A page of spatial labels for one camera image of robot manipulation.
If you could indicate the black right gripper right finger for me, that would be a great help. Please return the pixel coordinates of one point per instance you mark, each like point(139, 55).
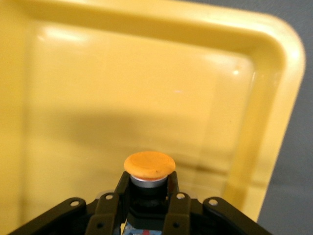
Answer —
point(178, 213)

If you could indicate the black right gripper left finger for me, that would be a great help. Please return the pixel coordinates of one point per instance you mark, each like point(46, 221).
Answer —
point(107, 213)

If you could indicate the yellow push button switch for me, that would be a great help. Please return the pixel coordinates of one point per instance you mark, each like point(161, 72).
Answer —
point(149, 164)

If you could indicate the yellow plastic tray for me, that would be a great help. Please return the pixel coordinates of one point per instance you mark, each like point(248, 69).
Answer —
point(122, 85)

